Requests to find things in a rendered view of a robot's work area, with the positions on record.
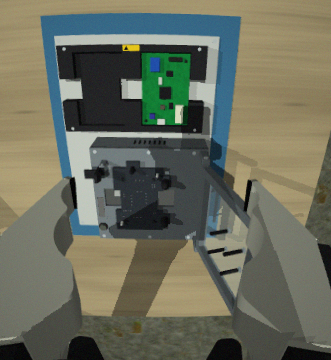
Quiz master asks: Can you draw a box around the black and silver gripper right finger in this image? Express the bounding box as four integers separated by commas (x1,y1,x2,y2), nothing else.
232,179,331,360

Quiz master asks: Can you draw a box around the green circuit board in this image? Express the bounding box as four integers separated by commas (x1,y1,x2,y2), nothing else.
142,52,191,125

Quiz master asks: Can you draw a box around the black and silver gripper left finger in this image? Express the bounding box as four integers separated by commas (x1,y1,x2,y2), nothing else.
0,176,82,360

